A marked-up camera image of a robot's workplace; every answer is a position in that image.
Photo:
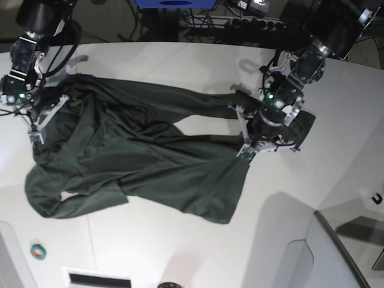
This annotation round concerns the white tray with black slot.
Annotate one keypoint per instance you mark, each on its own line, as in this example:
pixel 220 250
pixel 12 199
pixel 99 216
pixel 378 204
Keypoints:
pixel 81 277

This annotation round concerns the dark green t-shirt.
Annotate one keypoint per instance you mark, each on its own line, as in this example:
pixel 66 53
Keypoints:
pixel 114 139

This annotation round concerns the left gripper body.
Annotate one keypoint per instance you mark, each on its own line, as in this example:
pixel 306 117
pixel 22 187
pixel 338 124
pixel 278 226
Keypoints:
pixel 264 135

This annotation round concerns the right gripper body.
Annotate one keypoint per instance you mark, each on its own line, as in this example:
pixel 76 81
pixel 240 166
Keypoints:
pixel 40 108

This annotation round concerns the black round dotted object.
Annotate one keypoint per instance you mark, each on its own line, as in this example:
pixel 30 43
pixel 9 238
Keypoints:
pixel 169 285

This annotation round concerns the black U-shaped clip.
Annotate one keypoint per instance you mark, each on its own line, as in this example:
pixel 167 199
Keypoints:
pixel 377 198

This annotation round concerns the blue plastic bin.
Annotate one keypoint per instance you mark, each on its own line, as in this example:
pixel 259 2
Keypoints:
pixel 175 3

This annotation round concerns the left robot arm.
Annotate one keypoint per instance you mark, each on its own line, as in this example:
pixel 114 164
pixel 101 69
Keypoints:
pixel 334 28

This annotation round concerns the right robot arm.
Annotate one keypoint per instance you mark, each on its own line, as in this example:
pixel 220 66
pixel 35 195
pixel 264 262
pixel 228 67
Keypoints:
pixel 24 88

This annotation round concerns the green red tape roll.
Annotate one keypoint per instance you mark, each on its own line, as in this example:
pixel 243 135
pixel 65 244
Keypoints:
pixel 38 251

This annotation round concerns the white power strip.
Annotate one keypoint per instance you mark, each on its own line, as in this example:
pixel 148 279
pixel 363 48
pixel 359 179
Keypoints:
pixel 221 22

